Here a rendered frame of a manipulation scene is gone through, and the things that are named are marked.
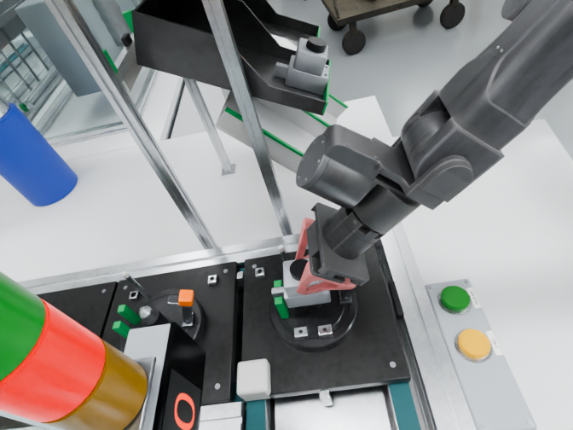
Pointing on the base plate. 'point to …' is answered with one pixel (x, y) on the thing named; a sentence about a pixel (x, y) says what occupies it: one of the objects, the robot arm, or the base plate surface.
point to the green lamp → (18, 323)
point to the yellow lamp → (109, 396)
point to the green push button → (454, 299)
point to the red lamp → (54, 370)
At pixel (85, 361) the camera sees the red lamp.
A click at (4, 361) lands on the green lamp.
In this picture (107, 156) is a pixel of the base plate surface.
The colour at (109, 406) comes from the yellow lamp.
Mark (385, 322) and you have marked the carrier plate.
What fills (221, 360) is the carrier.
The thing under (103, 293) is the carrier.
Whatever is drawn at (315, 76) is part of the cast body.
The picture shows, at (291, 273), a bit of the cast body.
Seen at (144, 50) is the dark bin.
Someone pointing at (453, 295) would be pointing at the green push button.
